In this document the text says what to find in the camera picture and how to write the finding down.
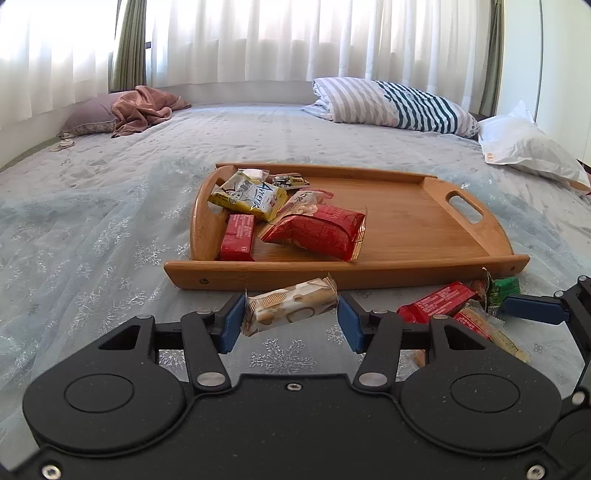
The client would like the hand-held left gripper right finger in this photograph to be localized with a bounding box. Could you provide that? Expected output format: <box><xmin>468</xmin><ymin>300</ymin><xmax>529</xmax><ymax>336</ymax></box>
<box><xmin>337</xmin><ymin>293</ymin><xmax>492</xmax><ymax>393</ymax></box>

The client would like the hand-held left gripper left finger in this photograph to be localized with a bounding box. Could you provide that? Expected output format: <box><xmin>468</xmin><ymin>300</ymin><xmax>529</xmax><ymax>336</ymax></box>
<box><xmin>98</xmin><ymin>293</ymin><xmax>247</xmax><ymax>393</ymax></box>

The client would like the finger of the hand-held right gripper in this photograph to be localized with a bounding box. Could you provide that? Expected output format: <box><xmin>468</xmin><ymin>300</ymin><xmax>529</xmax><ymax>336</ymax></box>
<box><xmin>502</xmin><ymin>274</ymin><xmax>591</xmax><ymax>402</ymax></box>

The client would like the green snack packet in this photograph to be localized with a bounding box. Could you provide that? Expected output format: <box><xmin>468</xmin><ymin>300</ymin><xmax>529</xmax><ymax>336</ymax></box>
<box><xmin>482</xmin><ymin>268</ymin><xmax>522</xmax><ymax>318</ymax></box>

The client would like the red label clear cracker packet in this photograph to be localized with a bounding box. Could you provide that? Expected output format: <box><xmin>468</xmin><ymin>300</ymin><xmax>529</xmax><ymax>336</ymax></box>
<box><xmin>454</xmin><ymin>302</ymin><xmax>533</xmax><ymax>366</ymax></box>

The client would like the beige wafer snack packet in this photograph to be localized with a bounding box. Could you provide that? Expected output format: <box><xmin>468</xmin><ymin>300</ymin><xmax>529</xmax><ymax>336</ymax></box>
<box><xmin>241</xmin><ymin>274</ymin><xmax>341</xmax><ymax>337</ymax></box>

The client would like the dark red snack packet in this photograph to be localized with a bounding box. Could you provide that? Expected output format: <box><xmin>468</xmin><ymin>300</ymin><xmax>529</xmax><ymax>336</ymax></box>
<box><xmin>397</xmin><ymin>281</ymin><xmax>478</xmax><ymax>325</ymax></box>

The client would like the wooden tray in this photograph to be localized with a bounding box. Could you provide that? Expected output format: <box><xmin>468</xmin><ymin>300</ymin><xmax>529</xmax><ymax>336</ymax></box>
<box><xmin>164</xmin><ymin>161</ymin><xmax>531</xmax><ymax>291</ymax></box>

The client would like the black white yellow snack packet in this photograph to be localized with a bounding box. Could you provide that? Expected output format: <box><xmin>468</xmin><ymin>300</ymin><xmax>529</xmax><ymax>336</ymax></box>
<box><xmin>271</xmin><ymin>173</ymin><xmax>311</xmax><ymax>190</ymax></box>

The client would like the red boxy snack packet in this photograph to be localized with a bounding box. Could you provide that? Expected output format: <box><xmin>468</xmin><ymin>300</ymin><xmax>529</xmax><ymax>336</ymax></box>
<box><xmin>220</xmin><ymin>213</ymin><xmax>257</xmax><ymax>262</ymax></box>

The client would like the large red snack bag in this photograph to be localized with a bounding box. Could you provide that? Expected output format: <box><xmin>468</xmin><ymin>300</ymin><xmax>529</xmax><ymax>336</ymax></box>
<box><xmin>260</xmin><ymin>203</ymin><xmax>369</xmax><ymax>262</ymax></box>

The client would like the clear pink nut packet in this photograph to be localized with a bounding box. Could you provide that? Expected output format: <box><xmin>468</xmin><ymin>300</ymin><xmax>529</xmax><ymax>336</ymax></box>
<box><xmin>279</xmin><ymin>188</ymin><xmax>334</xmax><ymax>219</ymax></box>

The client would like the light blue snowflake blanket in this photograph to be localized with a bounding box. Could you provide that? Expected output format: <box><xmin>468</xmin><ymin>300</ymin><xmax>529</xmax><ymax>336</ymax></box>
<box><xmin>0</xmin><ymin>152</ymin><xmax>591</xmax><ymax>462</ymax></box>

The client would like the white pillow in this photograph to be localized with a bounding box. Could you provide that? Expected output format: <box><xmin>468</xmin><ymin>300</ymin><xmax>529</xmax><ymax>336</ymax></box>
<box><xmin>478</xmin><ymin>100</ymin><xmax>591</xmax><ymax>188</ymax></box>

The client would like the grey floral bed sheet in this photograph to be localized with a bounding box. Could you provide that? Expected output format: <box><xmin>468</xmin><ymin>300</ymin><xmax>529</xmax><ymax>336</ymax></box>
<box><xmin>0</xmin><ymin>102</ymin><xmax>591</xmax><ymax>259</ymax></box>

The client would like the striped pillow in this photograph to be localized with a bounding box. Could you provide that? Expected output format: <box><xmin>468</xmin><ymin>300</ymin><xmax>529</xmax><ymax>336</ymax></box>
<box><xmin>300</xmin><ymin>77</ymin><xmax>479</xmax><ymax>138</ymax></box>

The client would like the pink cloth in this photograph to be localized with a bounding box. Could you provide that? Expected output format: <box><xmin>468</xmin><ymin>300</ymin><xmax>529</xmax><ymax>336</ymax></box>
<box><xmin>111</xmin><ymin>85</ymin><xmax>192</xmax><ymax>138</ymax></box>

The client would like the purple pillow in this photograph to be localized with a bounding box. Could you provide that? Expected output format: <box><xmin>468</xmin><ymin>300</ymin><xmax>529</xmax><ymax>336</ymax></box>
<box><xmin>56</xmin><ymin>91</ymin><xmax>134</xmax><ymax>139</ymax></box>

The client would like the green drape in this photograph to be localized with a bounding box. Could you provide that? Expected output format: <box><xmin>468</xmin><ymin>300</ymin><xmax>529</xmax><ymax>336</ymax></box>
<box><xmin>480</xmin><ymin>0</ymin><xmax>506</xmax><ymax>116</ymax></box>
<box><xmin>108</xmin><ymin>0</ymin><xmax>151</xmax><ymax>92</ymax></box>

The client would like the white sheer curtain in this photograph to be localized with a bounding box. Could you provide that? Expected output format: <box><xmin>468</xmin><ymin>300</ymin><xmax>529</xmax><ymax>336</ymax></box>
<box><xmin>0</xmin><ymin>0</ymin><xmax>116</xmax><ymax>125</ymax></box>
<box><xmin>143</xmin><ymin>0</ymin><xmax>492</xmax><ymax>93</ymax></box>

